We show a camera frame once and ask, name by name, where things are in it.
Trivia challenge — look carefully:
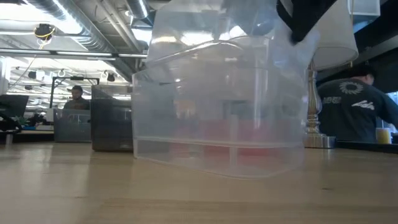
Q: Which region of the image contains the smoke grey plastic basket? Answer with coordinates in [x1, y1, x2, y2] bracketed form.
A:
[91, 84, 134, 153]
[53, 108, 92, 144]

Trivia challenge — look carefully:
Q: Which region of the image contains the table lamp with white shade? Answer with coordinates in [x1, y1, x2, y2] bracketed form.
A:
[302, 0, 359, 149]

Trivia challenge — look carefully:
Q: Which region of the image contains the person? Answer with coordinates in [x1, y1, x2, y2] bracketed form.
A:
[317, 63, 398, 144]
[63, 85, 91, 111]

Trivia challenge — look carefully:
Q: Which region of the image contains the red box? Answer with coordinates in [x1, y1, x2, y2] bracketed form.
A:
[167, 119, 282, 166]

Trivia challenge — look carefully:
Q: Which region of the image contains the yellow cup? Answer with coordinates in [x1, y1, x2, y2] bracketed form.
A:
[375, 127, 392, 145]

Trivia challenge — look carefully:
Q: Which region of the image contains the dark counter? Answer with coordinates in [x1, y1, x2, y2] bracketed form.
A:
[335, 139, 398, 154]

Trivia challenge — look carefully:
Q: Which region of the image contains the long ceiling light bar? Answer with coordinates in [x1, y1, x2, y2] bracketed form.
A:
[0, 48, 149, 60]

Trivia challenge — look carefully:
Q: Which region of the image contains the black ceiling dome device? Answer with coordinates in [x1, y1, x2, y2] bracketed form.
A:
[33, 23, 57, 41]

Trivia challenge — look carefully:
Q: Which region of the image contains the background office desk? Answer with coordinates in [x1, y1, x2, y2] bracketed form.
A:
[0, 129, 55, 144]

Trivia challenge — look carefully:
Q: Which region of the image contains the black computer monitor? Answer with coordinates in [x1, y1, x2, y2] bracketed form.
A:
[0, 94, 30, 119]

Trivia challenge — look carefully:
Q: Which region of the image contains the small silver ceiling duct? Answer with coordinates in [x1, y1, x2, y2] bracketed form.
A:
[125, 0, 150, 20]

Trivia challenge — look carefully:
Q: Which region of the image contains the large silver ceiling duct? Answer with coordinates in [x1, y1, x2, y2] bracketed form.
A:
[26, 0, 147, 82]

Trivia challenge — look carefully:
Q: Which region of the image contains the black metal frame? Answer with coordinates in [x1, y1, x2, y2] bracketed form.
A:
[49, 75, 101, 110]

